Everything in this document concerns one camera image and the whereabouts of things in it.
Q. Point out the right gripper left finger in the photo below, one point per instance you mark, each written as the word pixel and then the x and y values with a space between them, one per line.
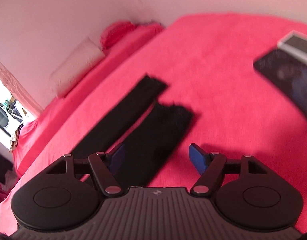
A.
pixel 102 168

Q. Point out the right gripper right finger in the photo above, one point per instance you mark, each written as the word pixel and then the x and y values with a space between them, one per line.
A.
pixel 212 168

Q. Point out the black pants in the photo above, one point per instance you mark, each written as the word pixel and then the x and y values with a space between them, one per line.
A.
pixel 147 147

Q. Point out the red blanket on near bed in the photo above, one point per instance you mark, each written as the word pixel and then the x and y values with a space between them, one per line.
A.
pixel 206 62

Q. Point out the pale pink pillow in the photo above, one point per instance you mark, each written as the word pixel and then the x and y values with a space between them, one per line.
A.
pixel 81 60

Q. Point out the washing machine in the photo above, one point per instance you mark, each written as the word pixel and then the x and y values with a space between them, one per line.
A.
pixel 4 122

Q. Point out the pink curtain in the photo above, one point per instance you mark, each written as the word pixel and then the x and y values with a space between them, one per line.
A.
pixel 19 92

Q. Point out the far bed with red cover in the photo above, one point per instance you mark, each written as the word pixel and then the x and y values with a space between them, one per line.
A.
pixel 35 135

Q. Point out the folded red blanket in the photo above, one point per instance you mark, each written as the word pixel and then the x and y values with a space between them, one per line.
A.
pixel 116 31

